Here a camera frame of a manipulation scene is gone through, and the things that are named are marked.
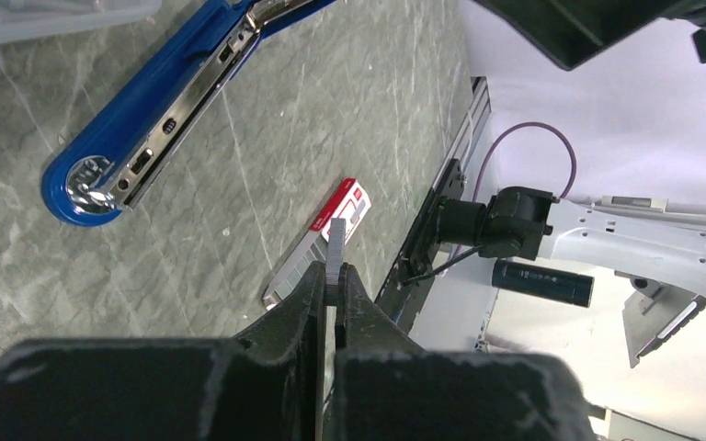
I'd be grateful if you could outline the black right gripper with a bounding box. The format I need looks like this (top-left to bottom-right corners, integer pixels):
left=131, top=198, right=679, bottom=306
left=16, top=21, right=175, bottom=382
left=477, top=0, right=706, bottom=71

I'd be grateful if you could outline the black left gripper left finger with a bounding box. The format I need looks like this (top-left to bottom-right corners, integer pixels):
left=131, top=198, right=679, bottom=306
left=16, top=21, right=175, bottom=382
left=0, top=262, right=325, bottom=440

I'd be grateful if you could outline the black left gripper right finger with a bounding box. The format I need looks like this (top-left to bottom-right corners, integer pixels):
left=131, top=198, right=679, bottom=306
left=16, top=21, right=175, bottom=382
left=322, top=264, right=596, bottom=440

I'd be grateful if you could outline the grey staple strip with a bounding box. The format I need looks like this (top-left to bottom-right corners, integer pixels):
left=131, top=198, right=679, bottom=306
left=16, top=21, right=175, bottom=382
left=325, top=218, right=347, bottom=307

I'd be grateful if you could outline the red white staples box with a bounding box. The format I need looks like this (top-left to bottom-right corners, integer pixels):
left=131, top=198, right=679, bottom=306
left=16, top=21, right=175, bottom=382
left=261, top=177, right=372, bottom=311

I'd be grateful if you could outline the blue black stapler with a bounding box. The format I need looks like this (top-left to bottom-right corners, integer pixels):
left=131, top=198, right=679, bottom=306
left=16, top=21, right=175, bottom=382
left=40, top=0, right=328, bottom=227

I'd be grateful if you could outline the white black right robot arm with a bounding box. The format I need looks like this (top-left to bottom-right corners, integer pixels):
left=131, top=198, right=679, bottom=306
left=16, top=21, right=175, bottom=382
left=461, top=1, right=706, bottom=365

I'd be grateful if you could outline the clear plastic screw organizer box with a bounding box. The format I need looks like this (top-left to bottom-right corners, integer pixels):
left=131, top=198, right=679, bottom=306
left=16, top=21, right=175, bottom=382
left=0, top=0, right=162, bottom=44

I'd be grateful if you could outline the aluminium frame rail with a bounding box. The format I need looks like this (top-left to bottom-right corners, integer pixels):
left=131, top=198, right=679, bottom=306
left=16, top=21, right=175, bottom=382
left=432, top=76, right=492, bottom=187

